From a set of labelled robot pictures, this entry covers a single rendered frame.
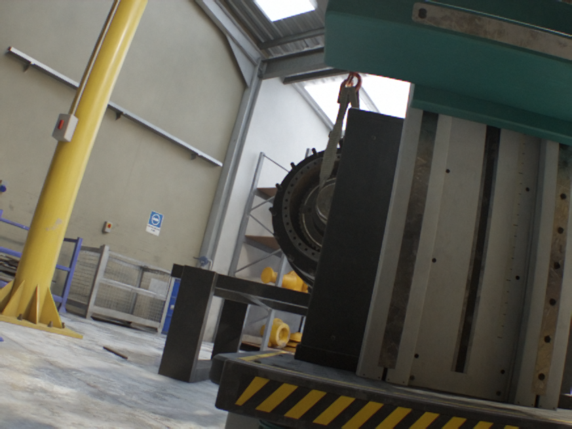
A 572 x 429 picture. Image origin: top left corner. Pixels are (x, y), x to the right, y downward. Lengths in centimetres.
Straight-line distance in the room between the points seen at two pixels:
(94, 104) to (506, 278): 357
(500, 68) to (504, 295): 38
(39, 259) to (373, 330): 326
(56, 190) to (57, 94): 403
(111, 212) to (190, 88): 263
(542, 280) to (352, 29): 51
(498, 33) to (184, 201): 834
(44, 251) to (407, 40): 338
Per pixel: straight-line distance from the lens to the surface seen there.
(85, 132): 404
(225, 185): 942
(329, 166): 187
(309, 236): 193
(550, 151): 98
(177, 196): 886
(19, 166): 750
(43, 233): 389
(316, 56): 959
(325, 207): 180
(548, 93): 89
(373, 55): 85
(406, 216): 86
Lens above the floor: 35
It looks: 13 degrees up
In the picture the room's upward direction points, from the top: 13 degrees clockwise
